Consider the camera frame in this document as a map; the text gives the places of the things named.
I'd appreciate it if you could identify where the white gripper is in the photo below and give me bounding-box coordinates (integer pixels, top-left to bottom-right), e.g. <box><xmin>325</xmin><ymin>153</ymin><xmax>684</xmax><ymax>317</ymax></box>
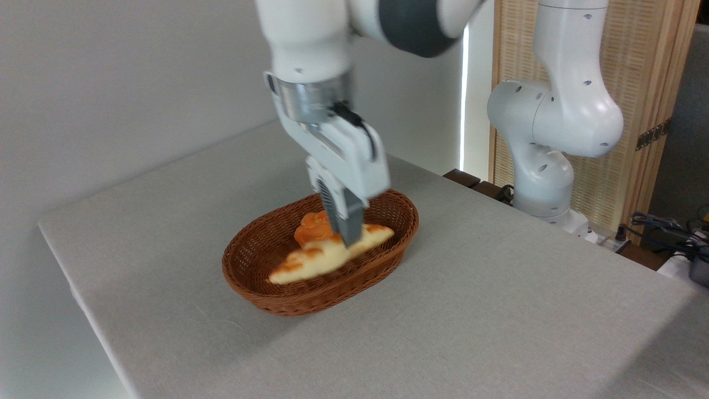
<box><xmin>277</xmin><ymin>108</ymin><xmax>392</xmax><ymax>248</ymax></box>

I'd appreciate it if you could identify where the long braided bread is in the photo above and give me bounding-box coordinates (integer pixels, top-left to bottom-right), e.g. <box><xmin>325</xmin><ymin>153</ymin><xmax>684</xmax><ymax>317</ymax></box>
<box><xmin>268</xmin><ymin>223</ymin><xmax>395</xmax><ymax>286</ymax></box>

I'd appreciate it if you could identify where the round orange bread roll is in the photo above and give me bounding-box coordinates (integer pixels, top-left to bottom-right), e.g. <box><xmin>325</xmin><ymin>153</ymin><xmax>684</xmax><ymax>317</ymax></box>
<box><xmin>293</xmin><ymin>210</ymin><xmax>342</xmax><ymax>249</ymax></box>

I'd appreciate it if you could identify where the brown wicker basket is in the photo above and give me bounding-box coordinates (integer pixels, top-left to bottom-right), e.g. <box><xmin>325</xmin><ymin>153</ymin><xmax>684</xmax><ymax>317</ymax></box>
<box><xmin>222</xmin><ymin>188</ymin><xmax>420</xmax><ymax>317</ymax></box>

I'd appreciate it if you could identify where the white vertical light strip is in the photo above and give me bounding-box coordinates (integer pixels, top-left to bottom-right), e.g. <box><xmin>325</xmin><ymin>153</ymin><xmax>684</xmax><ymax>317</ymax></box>
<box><xmin>458</xmin><ymin>25</ymin><xmax>470</xmax><ymax>171</ymax></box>

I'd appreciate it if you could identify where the grey tablecloth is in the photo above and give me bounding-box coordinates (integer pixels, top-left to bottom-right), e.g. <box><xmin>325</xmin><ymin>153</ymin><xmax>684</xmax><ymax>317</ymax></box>
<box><xmin>37</xmin><ymin>119</ymin><xmax>709</xmax><ymax>399</ymax></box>

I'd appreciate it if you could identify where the metal screen hinge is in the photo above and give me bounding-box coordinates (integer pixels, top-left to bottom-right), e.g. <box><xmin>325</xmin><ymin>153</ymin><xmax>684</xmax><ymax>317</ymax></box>
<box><xmin>635</xmin><ymin>118</ymin><xmax>672</xmax><ymax>152</ymax></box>

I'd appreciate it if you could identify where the wooden rattan folding screen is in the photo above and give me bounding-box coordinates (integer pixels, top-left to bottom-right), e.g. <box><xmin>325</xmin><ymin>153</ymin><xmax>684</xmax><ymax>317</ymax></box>
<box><xmin>489</xmin><ymin>0</ymin><xmax>702</xmax><ymax>245</ymax></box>

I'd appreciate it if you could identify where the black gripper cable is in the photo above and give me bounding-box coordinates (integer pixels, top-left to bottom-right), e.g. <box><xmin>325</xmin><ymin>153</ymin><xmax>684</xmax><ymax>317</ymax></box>
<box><xmin>332</xmin><ymin>102</ymin><xmax>379</xmax><ymax>162</ymax></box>

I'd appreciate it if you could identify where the black cable bundle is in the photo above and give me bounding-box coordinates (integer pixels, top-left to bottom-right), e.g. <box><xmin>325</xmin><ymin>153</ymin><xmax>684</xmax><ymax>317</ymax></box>
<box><xmin>616</xmin><ymin>212</ymin><xmax>709</xmax><ymax>262</ymax></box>

